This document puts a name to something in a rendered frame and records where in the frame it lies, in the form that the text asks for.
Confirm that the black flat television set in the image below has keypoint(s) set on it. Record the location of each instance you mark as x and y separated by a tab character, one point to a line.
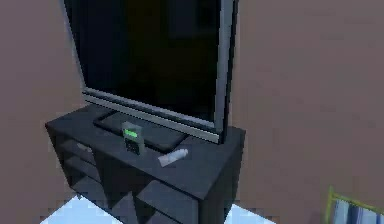
150	56

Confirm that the dark grey television stand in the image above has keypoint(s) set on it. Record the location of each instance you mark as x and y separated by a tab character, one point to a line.
196	173

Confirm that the pale grey tube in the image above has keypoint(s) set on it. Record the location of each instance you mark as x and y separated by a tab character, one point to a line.
172	156

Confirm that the yellow-green framed striped object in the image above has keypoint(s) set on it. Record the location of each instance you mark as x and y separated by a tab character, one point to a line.
353	210

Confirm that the grey device with green screen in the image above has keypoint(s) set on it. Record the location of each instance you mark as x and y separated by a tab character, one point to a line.
133	137

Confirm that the small grey object on shelf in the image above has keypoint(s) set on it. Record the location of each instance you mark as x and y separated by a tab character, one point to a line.
84	147

